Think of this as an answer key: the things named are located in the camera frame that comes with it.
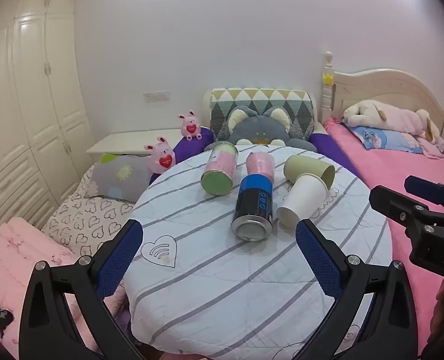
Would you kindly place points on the cream wooden bed headboard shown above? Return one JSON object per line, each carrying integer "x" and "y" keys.
{"x": 379, "y": 86}

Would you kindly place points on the pink folded blanket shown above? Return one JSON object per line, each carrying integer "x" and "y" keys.
{"x": 8, "y": 255}

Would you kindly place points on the pink bunny plush toy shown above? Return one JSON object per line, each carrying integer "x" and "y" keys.
{"x": 162, "y": 157}
{"x": 190, "y": 126}

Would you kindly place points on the white nightstand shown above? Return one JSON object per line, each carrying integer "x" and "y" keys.
{"x": 132, "y": 140}

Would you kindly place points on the grey flower pillow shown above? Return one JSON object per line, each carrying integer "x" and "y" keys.
{"x": 120, "y": 176}

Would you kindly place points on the pink patterned cup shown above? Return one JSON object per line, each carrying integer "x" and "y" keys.
{"x": 260, "y": 164}

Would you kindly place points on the blue cartoon pillow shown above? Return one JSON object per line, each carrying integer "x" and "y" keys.
{"x": 383, "y": 138}

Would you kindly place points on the pink bed sheet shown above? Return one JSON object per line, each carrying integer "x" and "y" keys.
{"x": 379, "y": 168}

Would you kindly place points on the white paper cup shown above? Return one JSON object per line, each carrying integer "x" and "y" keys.
{"x": 306, "y": 198}

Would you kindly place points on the white wall socket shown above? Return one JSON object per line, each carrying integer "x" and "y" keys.
{"x": 156, "y": 96}

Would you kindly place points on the green cup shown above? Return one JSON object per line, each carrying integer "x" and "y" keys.
{"x": 304, "y": 165}

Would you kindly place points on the white wardrobe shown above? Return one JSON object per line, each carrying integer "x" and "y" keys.
{"x": 27, "y": 101}

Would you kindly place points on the grey cat plush pillow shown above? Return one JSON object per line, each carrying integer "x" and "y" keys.
{"x": 261, "y": 129}

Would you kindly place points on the blue and black can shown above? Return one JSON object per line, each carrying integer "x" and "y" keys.
{"x": 254, "y": 202}

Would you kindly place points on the yellow crown sticker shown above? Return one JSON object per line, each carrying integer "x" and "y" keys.
{"x": 327, "y": 78}

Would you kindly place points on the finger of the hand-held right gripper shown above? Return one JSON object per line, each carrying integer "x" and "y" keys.
{"x": 398, "y": 204}
{"x": 426, "y": 189}

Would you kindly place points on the triangle patterned quilted cover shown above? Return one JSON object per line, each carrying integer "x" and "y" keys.
{"x": 259, "y": 97}

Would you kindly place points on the heart patterned white sheet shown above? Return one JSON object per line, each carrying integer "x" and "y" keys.
{"x": 83, "y": 221}

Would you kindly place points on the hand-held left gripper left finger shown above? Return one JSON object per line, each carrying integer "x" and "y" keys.
{"x": 119, "y": 255}

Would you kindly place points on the pink and green can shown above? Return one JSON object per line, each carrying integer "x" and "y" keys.
{"x": 220, "y": 165}

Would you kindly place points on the pink and cream plush dog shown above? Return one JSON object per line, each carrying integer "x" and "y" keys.
{"x": 394, "y": 118}

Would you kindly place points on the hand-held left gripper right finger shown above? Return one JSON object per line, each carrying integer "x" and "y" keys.
{"x": 319, "y": 258}

